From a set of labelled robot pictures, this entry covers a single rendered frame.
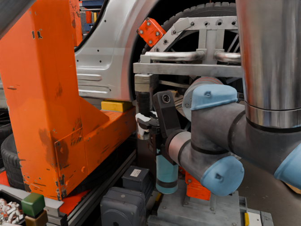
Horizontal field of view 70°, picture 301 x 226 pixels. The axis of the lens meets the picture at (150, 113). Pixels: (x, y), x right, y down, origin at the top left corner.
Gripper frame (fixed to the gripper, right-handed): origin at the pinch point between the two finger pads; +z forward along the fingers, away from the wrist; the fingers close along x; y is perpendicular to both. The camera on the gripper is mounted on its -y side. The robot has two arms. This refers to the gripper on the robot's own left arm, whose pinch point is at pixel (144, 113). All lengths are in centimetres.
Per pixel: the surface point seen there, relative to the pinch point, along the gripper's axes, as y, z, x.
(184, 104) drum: -2.1, -3.7, 12.3
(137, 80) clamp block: -10.2, 0.2, -1.8
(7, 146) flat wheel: 32, 71, -49
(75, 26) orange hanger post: -46, 340, 35
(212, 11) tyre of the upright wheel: -31.2, 8.7, 32.4
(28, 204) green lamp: 16.9, -4.9, -34.4
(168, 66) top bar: -14.2, -3.8, 6.3
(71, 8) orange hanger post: -74, 342, 33
